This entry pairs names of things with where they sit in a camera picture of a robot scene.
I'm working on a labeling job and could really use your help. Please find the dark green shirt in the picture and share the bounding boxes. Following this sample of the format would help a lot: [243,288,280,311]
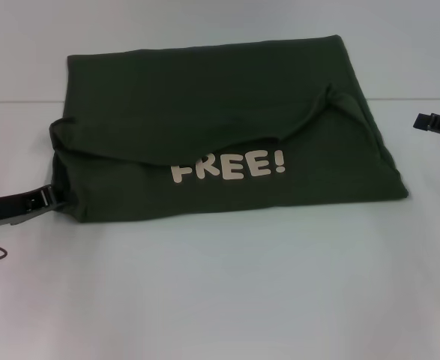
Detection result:
[48,34,411,225]

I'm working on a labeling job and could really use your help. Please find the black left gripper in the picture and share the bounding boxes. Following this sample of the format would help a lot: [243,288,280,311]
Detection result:
[0,185,69,229]

